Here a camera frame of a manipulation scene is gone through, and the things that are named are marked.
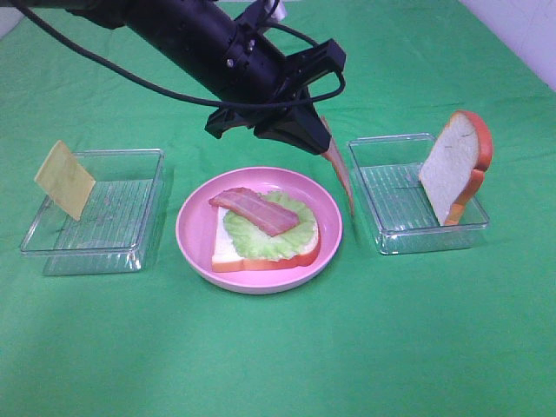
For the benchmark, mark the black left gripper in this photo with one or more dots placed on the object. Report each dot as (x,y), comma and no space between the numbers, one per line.
(272,89)

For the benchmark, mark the toy bacon strip front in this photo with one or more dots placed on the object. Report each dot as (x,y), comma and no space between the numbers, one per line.
(333,155)

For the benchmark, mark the toy bacon strip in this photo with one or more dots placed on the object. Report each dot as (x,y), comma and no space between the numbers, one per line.
(333,155)
(270,217)

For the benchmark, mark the green toy lettuce leaf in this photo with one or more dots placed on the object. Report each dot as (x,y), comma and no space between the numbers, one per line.
(238,239)

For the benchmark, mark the toy bread slice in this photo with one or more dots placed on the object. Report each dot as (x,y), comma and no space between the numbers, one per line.
(456,166)
(255,265)

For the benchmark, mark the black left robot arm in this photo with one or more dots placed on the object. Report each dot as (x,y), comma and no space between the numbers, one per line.
(176,28)

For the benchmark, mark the clear right plastic tray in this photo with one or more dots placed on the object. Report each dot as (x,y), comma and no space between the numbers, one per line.
(399,217)

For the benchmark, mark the clear plastic tray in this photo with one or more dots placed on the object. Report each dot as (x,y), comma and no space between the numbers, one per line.
(118,229)
(399,217)

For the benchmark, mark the pink round plate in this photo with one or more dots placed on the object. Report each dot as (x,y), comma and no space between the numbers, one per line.
(195,228)

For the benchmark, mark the clear left plastic tray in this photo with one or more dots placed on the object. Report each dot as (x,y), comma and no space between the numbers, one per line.
(118,229)

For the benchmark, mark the yellow toy cheese slice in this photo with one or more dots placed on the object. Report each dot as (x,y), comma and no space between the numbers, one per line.
(65,180)

